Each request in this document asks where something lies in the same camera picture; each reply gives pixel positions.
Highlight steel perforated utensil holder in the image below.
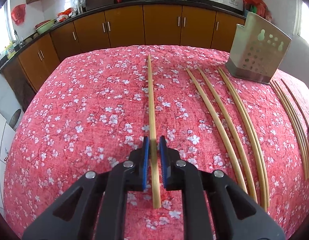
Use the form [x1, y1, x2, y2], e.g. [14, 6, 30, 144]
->
[226, 12, 291, 85]

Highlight brown lower kitchen cabinets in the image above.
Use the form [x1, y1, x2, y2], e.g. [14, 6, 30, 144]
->
[0, 4, 245, 108]

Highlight red floral tablecloth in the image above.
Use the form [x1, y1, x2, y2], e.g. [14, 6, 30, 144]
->
[4, 46, 309, 239]

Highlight white bucket on floor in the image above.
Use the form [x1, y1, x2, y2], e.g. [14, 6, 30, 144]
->
[9, 109, 24, 131]

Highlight bamboo chopstick right group middle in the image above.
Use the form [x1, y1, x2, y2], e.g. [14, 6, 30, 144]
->
[272, 80, 309, 179]

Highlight bamboo chopstick group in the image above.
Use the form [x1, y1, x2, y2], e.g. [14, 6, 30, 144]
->
[272, 80, 309, 179]
[269, 81, 309, 181]
[274, 80, 309, 176]

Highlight bamboo chopstick right group inner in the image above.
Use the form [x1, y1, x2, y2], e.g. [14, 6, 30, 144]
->
[269, 81, 309, 181]

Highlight bamboo chopstick right group outer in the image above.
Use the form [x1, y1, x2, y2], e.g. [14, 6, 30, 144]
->
[274, 80, 309, 176]

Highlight yellow detergent bottle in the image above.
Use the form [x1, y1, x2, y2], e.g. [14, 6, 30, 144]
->
[5, 42, 16, 60]

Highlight green basin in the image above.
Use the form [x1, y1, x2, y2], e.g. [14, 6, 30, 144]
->
[35, 19, 56, 35]

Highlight red white bag on counter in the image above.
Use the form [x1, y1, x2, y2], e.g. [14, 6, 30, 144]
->
[56, 8, 76, 22]

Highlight red bag on right counter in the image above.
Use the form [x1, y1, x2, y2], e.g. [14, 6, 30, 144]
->
[243, 0, 272, 22]

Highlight red plastic bag on wall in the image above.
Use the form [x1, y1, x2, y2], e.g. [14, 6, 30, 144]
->
[11, 4, 26, 25]

